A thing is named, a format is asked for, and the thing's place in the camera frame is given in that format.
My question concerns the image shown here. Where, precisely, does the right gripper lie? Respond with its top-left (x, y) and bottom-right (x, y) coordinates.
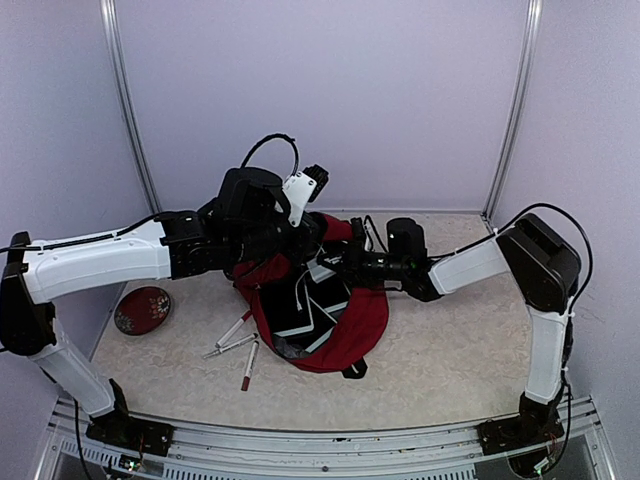
top-left (316, 240), bottom-right (407, 287)

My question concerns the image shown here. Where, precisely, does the white charger with cable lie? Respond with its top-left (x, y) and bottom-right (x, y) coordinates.
top-left (293, 259), bottom-right (336, 314)

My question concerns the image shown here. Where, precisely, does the white tablet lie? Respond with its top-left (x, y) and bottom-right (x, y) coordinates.
top-left (259, 280), bottom-right (315, 337)
top-left (305, 276), bottom-right (351, 353)

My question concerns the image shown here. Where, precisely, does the red backpack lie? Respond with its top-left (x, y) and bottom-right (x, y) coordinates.
top-left (232, 211), bottom-right (391, 380)

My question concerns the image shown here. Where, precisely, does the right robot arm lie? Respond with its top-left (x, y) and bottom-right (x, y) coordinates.
top-left (338, 215), bottom-right (576, 444)

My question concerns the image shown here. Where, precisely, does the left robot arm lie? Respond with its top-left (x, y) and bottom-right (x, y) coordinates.
top-left (1, 165), bottom-right (329, 445)

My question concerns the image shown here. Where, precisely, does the white marker black cap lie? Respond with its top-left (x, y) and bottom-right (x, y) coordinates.
top-left (203, 333), bottom-right (258, 359)

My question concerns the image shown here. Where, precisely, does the white marker dark-red cap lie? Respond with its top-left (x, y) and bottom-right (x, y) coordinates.
top-left (241, 340), bottom-right (260, 392)

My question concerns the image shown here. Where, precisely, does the white marker red cap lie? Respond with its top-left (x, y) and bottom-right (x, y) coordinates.
top-left (215, 310), bottom-right (251, 348)

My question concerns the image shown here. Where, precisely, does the red patterned dish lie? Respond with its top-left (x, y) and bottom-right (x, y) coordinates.
top-left (114, 286), bottom-right (172, 336)

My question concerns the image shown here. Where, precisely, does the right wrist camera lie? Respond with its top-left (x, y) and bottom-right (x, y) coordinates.
top-left (350, 217), bottom-right (374, 252)

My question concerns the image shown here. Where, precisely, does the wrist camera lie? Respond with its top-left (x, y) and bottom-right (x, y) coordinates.
top-left (350, 217), bottom-right (374, 252)
top-left (283, 165), bottom-right (329, 227)

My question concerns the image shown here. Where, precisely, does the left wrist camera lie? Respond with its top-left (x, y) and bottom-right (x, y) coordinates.
top-left (283, 165), bottom-right (329, 227)

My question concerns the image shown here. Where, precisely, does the front aluminium rail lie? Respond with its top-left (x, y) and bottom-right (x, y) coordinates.
top-left (34, 397), bottom-right (616, 480)

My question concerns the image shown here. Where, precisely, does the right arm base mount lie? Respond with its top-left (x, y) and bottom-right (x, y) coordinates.
top-left (476, 417), bottom-right (564, 455)

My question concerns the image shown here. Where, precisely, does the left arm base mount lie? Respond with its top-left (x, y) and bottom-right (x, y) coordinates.
top-left (86, 418), bottom-right (174, 457)

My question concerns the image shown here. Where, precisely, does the left aluminium frame post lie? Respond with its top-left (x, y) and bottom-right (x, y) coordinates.
top-left (100, 0), bottom-right (162, 213)

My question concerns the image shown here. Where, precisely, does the aluminium frame post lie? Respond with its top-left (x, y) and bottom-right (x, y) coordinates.
top-left (100, 0), bottom-right (162, 213)
top-left (482, 0), bottom-right (544, 225)

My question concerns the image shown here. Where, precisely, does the right aluminium frame post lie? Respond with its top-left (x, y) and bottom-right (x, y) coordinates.
top-left (482, 0), bottom-right (544, 225)

